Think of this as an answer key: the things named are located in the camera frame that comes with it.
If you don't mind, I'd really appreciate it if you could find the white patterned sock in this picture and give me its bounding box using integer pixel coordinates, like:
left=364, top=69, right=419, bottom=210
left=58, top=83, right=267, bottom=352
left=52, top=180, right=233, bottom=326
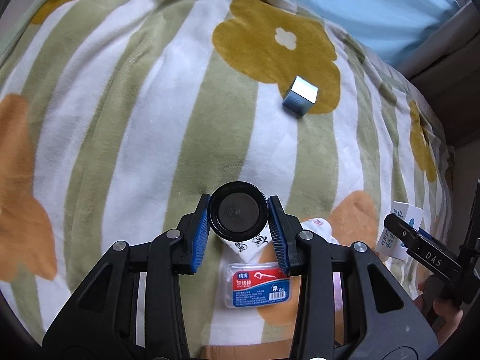
left=301, top=218, right=338, bottom=245

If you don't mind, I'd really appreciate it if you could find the white black patterned packet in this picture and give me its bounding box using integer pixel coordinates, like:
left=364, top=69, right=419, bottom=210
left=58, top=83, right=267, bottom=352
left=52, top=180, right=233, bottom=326
left=224, top=225, right=272, bottom=263

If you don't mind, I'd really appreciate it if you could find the red blue floss pick box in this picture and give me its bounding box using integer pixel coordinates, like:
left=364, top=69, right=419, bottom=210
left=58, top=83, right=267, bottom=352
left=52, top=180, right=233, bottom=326
left=224, top=262, right=292, bottom=309

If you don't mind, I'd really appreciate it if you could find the blue white barcode box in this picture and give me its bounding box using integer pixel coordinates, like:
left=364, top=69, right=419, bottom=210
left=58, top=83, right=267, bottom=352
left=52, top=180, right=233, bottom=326
left=375, top=201, right=423, bottom=260

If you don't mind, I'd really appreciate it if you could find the pink towel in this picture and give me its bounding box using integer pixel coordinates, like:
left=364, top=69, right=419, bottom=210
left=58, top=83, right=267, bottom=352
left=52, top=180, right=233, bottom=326
left=333, top=272, right=343, bottom=312

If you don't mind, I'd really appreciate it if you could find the person's hand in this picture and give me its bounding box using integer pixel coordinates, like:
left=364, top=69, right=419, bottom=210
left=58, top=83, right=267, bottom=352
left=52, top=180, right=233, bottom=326
left=413, top=280, right=464, bottom=346

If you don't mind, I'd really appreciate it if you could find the open cardboard box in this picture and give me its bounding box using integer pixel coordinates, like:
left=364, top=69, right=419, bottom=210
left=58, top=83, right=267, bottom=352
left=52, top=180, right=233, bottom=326
left=199, top=339, right=292, bottom=360

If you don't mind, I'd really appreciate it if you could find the small blue cube box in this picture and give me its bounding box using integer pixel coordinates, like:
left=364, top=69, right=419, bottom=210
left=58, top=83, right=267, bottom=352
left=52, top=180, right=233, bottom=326
left=282, top=76, right=319, bottom=117

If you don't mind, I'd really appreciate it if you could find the floral striped fleece blanket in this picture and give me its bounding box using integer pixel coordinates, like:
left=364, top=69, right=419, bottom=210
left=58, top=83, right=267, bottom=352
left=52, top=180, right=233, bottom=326
left=1, top=0, right=452, bottom=342

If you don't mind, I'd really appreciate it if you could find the brown right curtain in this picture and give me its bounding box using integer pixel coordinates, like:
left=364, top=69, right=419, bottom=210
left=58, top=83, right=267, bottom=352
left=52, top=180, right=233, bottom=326
left=397, top=2, right=480, bottom=148

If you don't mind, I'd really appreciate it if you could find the light blue sheet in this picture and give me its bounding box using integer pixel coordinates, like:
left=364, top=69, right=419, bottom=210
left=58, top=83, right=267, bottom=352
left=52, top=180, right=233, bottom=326
left=295, top=0, right=459, bottom=67

